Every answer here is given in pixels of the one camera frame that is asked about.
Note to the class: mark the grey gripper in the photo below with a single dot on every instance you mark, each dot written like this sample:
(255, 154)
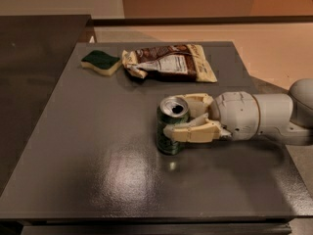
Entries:
(237, 114)

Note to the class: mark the green soda can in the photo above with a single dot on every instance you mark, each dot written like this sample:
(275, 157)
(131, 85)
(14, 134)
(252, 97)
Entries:
(170, 112)

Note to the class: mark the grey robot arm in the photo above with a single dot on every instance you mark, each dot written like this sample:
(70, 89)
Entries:
(285, 118)

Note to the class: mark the brown and cream snack bag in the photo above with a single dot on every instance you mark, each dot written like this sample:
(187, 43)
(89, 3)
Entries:
(183, 62)

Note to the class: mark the green and yellow sponge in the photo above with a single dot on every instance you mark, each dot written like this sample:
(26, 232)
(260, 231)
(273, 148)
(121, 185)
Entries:
(101, 62)

